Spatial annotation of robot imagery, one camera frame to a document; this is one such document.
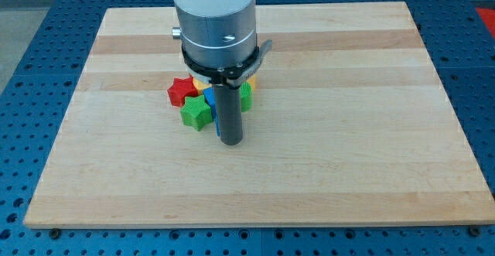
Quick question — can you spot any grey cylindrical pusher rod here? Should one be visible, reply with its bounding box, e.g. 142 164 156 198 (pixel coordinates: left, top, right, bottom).
213 84 243 145

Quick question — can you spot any green round block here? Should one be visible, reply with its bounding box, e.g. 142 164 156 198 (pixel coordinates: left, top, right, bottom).
240 82 252 112

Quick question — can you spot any light wooden board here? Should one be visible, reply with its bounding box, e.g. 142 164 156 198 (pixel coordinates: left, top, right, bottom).
24 2 494 229

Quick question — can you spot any green star block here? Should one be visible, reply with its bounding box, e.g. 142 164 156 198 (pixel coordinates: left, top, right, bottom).
180 95 213 131

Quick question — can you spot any yellow block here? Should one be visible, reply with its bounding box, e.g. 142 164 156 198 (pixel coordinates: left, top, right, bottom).
193 77 211 95
247 75 257 91

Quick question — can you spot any red object at edge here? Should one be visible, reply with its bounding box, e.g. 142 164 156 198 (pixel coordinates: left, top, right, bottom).
476 7 495 37

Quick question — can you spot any blue block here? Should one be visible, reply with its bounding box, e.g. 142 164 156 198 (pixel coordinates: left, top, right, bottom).
203 87 220 136

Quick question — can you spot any red star block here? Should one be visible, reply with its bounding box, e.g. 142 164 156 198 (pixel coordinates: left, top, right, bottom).
167 77 199 108

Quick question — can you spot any black clamp ring with lever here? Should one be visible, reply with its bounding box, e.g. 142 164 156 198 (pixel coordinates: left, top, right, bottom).
181 39 272 88

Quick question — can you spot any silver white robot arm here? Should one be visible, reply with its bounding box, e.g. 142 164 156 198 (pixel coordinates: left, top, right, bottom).
172 0 272 145

